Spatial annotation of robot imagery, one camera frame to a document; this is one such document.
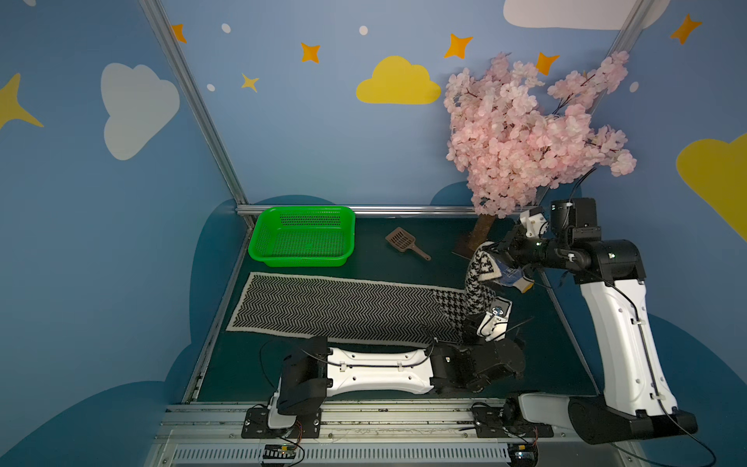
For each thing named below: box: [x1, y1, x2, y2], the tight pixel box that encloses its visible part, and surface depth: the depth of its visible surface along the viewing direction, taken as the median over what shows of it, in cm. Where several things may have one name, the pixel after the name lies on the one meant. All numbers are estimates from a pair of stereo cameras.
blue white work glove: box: [496, 258, 535, 293], surface depth 104 cm
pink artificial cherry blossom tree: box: [444, 50, 637, 256], surface depth 74 cm
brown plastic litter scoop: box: [385, 226, 432, 262], surface depth 117 cm
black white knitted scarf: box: [225, 244, 496, 346], surface depth 97 cm
